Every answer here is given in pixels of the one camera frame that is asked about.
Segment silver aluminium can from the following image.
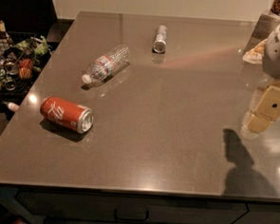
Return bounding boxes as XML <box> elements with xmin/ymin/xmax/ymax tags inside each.
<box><xmin>153</xmin><ymin>25</ymin><xmax>167</xmax><ymax>53</ymax></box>

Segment red coke can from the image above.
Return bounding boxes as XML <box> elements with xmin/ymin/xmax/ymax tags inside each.
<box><xmin>40</xmin><ymin>96</ymin><xmax>93</xmax><ymax>134</ymax></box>

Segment small white-capped bottle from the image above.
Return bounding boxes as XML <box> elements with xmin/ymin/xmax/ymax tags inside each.
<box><xmin>4</xmin><ymin>101</ymin><xmax>20</xmax><ymax>113</ymax></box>

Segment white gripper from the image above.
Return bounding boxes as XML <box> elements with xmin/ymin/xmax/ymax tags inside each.
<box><xmin>242</xmin><ymin>24</ymin><xmax>280</xmax><ymax>135</ymax></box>

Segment dark drawer with handle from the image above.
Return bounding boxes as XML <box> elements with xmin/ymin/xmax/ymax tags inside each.
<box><xmin>17</xmin><ymin>191</ymin><xmax>247</xmax><ymax>224</ymax></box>

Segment black wire basket of snacks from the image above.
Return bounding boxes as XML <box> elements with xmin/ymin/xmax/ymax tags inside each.
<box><xmin>0</xmin><ymin>21</ymin><xmax>52</xmax><ymax>96</ymax></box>

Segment clear plastic water bottle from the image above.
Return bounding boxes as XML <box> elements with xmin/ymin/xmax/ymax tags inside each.
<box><xmin>82</xmin><ymin>45</ymin><xmax>130</xmax><ymax>86</ymax></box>

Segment steel box on counter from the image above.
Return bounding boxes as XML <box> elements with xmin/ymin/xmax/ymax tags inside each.
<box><xmin>252</xmin><ymin>9</ymin><xmax>280</xmax><ymax>40</ymax></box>

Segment dark right drawer front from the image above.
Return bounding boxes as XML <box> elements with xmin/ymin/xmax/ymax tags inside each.
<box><xmin>233</xmin><ymin>203</ymin><xmax>280</xmax><ymax>224</ymax></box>

